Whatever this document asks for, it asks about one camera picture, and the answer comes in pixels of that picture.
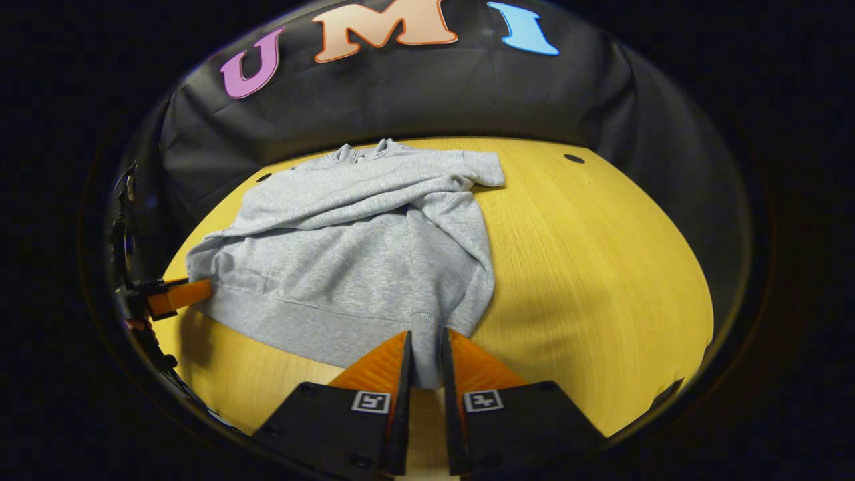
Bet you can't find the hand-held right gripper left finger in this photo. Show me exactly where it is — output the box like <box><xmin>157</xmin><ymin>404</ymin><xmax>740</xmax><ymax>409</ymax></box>
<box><xmin>250</xmin><ymin>329</ymin><xmax>413</xmax><ymax>479</ymax></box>

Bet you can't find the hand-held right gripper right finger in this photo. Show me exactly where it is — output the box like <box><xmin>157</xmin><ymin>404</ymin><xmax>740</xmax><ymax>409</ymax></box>
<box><xmin>439</xmin><ymin>327</ymin><xmax>609</xmax><ymax>479</ymax></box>

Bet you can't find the grey sweatshirt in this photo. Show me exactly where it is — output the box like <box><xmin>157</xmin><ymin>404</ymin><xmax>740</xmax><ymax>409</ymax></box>
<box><xmin>185</xmin><ymin>138</ymin><xmax>506</xmax><ymax>389</ymax></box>

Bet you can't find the black box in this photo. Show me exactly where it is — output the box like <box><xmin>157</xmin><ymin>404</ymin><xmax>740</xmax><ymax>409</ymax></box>
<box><xmin>653</xmin><ymin>378</ymin><xmax>686</xmax><ymax>410</ymax></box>

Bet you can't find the black backdrop cloth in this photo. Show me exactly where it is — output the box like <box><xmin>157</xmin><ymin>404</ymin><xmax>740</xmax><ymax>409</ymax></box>
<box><xmin>127</xmin><ymin>0</ymin><xmax>755</xmax><ymax>321</ymax></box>

